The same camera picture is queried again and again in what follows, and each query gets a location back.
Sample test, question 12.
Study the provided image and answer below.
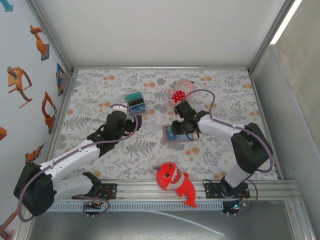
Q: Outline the teal credit card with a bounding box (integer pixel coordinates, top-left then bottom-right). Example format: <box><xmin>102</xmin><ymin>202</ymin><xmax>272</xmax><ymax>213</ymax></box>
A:
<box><xmin>125</xmin><ymin>92</ymin><xmax>143</xmax><ymax>101</ymax></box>

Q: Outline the bright light strip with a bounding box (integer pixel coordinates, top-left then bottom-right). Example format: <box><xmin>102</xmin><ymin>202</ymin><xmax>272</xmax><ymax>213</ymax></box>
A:
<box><xmin>270</xmin><ymin>0</ymin><xmax>305</xmax><ymax>46</ymax></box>

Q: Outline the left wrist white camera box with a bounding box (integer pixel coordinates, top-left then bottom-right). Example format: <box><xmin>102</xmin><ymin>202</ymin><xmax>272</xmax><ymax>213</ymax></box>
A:
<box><xmin>110</xmin><ymin>104</ymin><xmax>130</xmax><ymax>118</ymax></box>

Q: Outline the black credit card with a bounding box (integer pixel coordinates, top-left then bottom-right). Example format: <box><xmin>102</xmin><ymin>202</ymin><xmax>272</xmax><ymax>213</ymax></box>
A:
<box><xmin>126</xmin><ymin>98</ymin><xmax>145</xmax><ymax>107</ymax></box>

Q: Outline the aluminium side rail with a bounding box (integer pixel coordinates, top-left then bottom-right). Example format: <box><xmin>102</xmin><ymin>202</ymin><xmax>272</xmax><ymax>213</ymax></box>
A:
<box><xmin>248</xmin><ymin>70</ymin><xmax>284</xmax><ymax>181</ymax></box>

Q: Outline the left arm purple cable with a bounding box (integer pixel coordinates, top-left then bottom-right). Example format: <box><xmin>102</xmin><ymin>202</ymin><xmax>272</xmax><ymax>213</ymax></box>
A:
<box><xmin>16</xmin><ymin>103</ymin><xmax>140</xmax><ymax>223</ymax></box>

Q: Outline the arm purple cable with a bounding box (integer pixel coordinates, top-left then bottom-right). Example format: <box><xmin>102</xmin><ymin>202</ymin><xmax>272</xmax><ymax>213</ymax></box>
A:
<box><xmin>184</xmin><ymin>89</ymin><xmax>275</xmax><ymax>174</ymax></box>
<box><xmin>16</xmin><ymin>103</ymin><xmax>140</xmax><ymax>223</ymax></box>

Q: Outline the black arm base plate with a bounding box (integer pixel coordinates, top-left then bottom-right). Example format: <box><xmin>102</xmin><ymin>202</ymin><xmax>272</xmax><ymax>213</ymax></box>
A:
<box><xmin>71</xmin><ymin>183</ymin><xmax>118</xmax><ymax>200</ymax></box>
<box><xmin>203</xmin><ymin>180</ymin><xmax>251</xmax><ymax>200</ymax></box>

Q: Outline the red shark plush toy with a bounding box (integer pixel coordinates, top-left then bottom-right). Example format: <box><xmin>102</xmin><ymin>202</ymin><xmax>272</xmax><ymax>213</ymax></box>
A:
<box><xmin>152</xmin><ymin>161</ymin><xmax>198</xmax><ymax>208</ymax></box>

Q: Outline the pink doll polka-dot dress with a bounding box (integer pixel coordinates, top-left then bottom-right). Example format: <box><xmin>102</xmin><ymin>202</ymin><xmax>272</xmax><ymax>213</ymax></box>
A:
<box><xmin>169</xmin><ymin>79</ymin><xmax>197</xmax><ymax>107</ymax></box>

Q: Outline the aluminium corner post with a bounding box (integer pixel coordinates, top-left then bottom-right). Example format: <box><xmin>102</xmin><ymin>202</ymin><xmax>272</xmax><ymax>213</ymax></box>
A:
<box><xmin>26</xmin><ymin>0</ymin><xmax>75</xmax><ymax>75</ymax></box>
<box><xmin>246</xmin><ymin>0</ymin><xmax>297</xmax><ymax>75</ymax></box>

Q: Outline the aluminium front rail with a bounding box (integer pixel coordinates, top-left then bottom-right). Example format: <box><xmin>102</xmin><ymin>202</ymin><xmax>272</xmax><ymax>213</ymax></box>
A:
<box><xmin>49</xmin><ymin>177</ymin><xmax>302</xmax><ymax>202</ymax></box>

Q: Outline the small circuit board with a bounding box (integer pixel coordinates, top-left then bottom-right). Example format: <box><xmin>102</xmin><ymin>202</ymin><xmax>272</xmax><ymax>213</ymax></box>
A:
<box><xmin>83</xmin><ymin>201</ymin><xmax>103</xmax><ymax>213</ymax></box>
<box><xmin>221</xmin><ymin>199</ymin><xmax>248</xmax><ymax>216</ymax></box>

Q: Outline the short purple cable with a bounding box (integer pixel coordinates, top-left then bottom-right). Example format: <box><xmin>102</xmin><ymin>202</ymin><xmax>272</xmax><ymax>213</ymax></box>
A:
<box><xmin>226</xmin><ymin>193</ymin><xmax>259</xmax><ymax>218</ymax></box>
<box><xmin>83</xmin><ymin>196</ymin><xmax>112</xmax><ymax>219</ymax></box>

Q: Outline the teal striped box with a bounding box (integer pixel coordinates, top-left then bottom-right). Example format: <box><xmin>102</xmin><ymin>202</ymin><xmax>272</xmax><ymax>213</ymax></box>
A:
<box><xmin>124</xmin><ymin>91</ymin><xmax>150</xmax><ymax>117</ymax></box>

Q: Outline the floral tablecloth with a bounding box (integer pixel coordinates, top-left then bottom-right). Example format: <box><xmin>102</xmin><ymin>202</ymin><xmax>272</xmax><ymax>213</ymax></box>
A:
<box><xmin>53</xmin><ymin>68</ymin><xmax>280</xmax><ymax>181</ymax></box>

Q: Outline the white slotted cable duct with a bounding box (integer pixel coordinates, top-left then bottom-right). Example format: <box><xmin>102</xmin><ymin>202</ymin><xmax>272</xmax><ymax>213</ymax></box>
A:
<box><xmin>48</xmin><ymin>201</ymin><xmax>224</xmax><ymax>213</ymax></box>

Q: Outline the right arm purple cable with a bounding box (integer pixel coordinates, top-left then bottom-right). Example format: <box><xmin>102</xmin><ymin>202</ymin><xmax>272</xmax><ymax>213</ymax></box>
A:
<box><xmin>184</xmin><ymin>89</ymin><xmax>275</xmax><ymax>174</ymax></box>

